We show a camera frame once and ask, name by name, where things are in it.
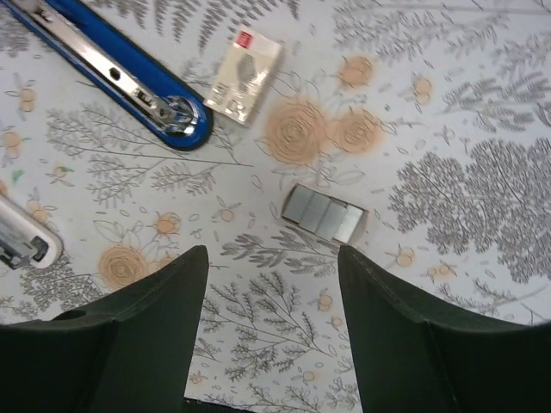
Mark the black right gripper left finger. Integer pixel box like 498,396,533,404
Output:
1,245,208,412

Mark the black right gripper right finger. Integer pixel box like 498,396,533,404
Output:
337,245,550,412

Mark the metal stapler magazine rail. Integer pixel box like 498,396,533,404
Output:
1,196,64,269

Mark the white staple box tray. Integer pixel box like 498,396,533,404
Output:
281,183,368,244

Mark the blue black stapler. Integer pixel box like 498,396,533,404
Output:
5,1,214,151

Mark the white staple box sleeve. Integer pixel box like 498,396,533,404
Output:
203,26,283,126

